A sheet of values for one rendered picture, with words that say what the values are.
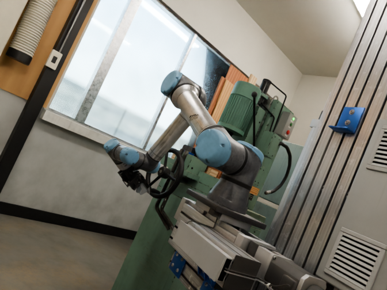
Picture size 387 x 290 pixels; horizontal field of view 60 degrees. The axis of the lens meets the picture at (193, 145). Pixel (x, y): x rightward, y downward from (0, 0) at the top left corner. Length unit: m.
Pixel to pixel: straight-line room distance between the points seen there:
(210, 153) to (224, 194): 0.17
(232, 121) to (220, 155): 0.98
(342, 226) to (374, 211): 0.09
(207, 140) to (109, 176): 2.15
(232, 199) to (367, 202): 0.42
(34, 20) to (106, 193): 1.55
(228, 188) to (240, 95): 0.99
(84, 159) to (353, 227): 2.41
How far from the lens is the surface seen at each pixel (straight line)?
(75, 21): 2.77
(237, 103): 2.06
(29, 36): 2.58
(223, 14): 3.76
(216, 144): 1.07
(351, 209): 1.01
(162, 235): 2.00
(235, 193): 1.17
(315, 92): 4.74
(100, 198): 3.21
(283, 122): 2.25
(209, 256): 0.92
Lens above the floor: 0.89
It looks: 4 degrees up
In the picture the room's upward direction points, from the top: 24 degrees clockwise
